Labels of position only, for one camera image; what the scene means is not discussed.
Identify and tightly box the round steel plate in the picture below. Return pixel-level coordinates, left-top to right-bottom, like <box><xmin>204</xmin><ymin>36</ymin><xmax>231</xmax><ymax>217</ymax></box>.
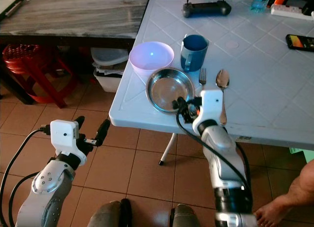
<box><xmin>146</xmin><ymin>67</ymin><xmax>196</xmax><ymax>114</ymax></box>

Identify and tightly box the steel fork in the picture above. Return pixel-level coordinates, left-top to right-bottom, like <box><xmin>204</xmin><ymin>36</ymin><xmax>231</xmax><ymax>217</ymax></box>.
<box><xmin>198</xmin><ymin>68</ymin><xmax>208</xmax><ymax>91</ymax></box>

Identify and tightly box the steel spoon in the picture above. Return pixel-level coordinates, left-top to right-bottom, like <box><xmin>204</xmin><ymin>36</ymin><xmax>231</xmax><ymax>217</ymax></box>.
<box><xmin>215</xmin><ymin>69</ymin><xmax>231</xmax><ymax>126</ymax></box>

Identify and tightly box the blue plastic mug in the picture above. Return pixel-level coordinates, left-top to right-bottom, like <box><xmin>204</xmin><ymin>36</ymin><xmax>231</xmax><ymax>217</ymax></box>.
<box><xmin>180</xmin><ymin>33</ymin><xmax>209</xmax><ymax>72</ymax></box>

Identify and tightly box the lilac plastic bowl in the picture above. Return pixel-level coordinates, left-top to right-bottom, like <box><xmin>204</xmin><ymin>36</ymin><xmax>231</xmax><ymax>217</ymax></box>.
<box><xmin>129</xmin><ymin>41</ymin><xmax>176</xmax><ymax>83</ymax></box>

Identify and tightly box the white plastic storage box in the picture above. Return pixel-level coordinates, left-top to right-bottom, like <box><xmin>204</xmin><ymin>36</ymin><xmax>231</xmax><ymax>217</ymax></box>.
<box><xmin>91</xmin><ymin>47</ymin><xmax>131</xmax><ymax>93</ymax></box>

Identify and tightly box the grey robot left leg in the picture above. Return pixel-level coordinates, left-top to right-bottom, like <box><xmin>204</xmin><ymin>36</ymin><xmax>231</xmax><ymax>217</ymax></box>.
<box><xmin>87</xmin><ymin>198</ymin><xmax>132</xmax><ymax>227</ymax></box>

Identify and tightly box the red plastic stool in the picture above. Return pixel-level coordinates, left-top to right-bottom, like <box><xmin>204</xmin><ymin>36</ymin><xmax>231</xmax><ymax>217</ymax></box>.
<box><xmin>2</xmin><ymin>44</ymin><xmax>75</xmax><ymax>110</ymax></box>

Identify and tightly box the white plastic folding table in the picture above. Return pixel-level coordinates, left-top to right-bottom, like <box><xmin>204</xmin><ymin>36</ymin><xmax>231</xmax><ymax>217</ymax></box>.
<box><xmin>108</xmin><ymin>0</ymin><xmax>314</xmax><ymax>166</ymax></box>

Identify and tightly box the black game controller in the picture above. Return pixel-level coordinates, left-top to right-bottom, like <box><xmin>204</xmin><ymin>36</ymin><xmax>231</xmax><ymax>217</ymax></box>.
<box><xmin>182</xmin><ymin>0</ymin><xmax>233</xmax><ymax>19</ymax></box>

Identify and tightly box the grey wooden table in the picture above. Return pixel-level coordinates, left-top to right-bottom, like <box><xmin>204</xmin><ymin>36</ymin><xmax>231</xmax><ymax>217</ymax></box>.
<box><xmin>0</xmin><ymin>0</ymin><xmax>152</xmax><ymax>106</ymax></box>

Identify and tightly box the green plastic object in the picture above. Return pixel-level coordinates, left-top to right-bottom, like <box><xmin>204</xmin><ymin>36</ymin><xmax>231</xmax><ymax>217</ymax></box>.
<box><xmin>289</xmin><ymin>147</ymin><xmax>314</xmax><ymax>162</ymax></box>

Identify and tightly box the black smartphone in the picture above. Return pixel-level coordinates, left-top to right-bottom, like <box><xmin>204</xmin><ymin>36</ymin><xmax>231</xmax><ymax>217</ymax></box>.
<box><xmin>285</xmin><ymin>34</ymin><xmax>314</xmax><ymax>53</ymax></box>

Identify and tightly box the clear plastic water bottle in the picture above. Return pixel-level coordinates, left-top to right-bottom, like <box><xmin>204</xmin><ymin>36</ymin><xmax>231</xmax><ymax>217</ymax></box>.
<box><xmin>250</xmin><ymin>0</ymin><xmax>273</xmax><ymax>13</ymax></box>

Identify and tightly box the person bare leg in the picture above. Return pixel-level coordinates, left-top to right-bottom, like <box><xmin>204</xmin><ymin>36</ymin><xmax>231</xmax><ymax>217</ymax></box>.
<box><xmin>252</xmin><ymin>160</ymin><xmax>314</xmax><ymax>227</ymax></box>

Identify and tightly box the white power strip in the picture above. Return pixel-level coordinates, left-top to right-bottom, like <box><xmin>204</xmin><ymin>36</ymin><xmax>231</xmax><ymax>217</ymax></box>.
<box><xmin>269</xmin><ymin>3</ymin><xmax>307</xmax><ymax>21</ymax></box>

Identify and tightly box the white flat board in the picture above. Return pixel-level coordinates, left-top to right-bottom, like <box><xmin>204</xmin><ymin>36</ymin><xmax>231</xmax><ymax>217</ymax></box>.
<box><xmin>0</xmin><ymin>0</ymin><xmax>26</xmax><ymax>20</ymax></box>

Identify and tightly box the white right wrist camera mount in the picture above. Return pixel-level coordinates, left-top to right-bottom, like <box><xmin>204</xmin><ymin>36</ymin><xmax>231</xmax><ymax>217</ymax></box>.
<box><xmin>192</xmin><ymin>89</ymin><xmax>226</xmax><ymax>133</ymax></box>

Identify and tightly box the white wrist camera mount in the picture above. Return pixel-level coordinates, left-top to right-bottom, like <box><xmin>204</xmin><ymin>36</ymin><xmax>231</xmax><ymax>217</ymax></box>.
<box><xmin>50</xmin><ymin>119</ymin><xmax>80</xmax><ymax>164</ymax></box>
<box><xmin>192</xmin><ymin>89</ymin><xmax>226</xmax><ymax>133</ymax></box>

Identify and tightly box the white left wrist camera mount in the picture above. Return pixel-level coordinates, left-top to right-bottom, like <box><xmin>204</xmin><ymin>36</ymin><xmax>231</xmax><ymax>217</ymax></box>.
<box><xmin>50</xmin><ymin>119</ymin><xmax>80</xmax><ymax>164</ymax></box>

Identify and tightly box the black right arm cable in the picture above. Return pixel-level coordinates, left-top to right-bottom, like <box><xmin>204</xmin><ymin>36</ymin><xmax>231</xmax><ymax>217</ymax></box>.
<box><xmin>176</xmin><ymin>108</ymin><xmax>252</xmax><ymax>191</ymax></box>

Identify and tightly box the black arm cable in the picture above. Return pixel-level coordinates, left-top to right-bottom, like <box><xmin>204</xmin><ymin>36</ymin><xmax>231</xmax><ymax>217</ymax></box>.
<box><xmin>10</xmin><ymin>172</ymin><xmax>41</xmax><ymax>227</ymax></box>
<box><xmin>0</xmin><ymin>128</ymin><xmax>52</xmax><ymax>227</ymax></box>
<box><xmin>176</xmin><ymin>108</ymin><xmax>252</xmax><ymax>191</ymax></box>

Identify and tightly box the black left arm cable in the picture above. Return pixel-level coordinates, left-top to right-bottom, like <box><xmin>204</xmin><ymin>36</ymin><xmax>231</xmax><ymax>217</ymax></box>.
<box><xmin>0</xmin><ymin>128</ymin><xmax>52</xmax><ymax>227</ymax></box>
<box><xmin>10</xmin><ymin>172</ymin><xmax>41</xmax><ymax>227</ymax></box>

